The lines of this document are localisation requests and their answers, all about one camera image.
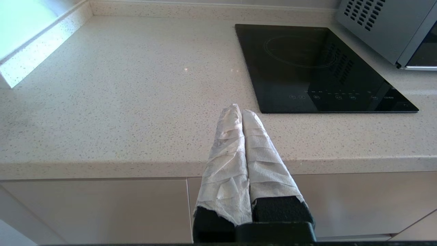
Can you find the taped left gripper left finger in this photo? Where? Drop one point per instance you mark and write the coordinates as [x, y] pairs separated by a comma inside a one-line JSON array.
[[225, 171]]

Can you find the beige cabinet door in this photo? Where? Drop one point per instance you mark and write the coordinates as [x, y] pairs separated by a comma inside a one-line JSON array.
[[348, 205], [102, 212]]

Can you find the black glass microwave door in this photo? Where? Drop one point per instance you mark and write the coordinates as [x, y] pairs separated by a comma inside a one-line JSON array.
[[426, 53]]

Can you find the black glass induction cooktop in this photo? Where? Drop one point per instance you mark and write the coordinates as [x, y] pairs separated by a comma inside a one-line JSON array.
[[307, 68]]

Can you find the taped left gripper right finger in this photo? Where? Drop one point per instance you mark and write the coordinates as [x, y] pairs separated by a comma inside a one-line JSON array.
[[266, 171]]

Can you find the silver Panasonic microwave oven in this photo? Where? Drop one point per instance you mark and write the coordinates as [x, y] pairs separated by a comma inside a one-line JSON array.
[[385, 30]]

